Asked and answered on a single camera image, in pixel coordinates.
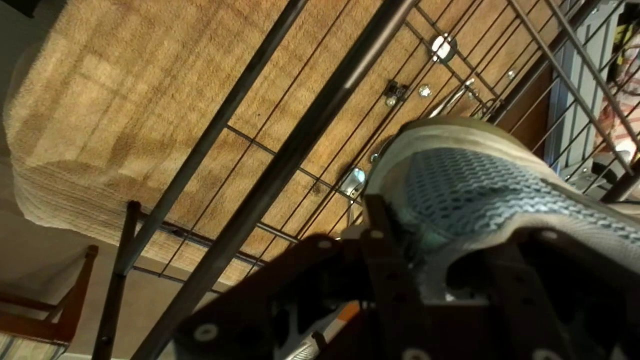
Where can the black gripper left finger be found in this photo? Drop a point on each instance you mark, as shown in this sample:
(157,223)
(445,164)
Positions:
(292,292)

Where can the beige woven tablecloth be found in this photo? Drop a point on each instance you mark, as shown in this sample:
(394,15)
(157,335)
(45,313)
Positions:
(132,113)

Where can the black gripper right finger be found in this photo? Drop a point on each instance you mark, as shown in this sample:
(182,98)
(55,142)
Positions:
(560,301)

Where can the brown wooden chair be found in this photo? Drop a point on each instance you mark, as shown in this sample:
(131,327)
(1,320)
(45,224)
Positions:
(60,313)

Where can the small silver metal piece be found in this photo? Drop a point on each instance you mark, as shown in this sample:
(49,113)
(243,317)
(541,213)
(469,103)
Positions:
(354,183)

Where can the round metal lid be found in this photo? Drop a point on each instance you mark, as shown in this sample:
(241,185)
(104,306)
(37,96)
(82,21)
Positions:
(442,47)

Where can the grey blue running shoe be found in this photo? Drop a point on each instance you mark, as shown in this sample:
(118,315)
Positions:
(493,193)

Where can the pink striped cloth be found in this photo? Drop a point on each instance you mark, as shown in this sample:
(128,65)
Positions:
(626,107)

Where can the black metal shoe rack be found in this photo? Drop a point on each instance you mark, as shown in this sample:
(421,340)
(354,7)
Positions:
(280,172)

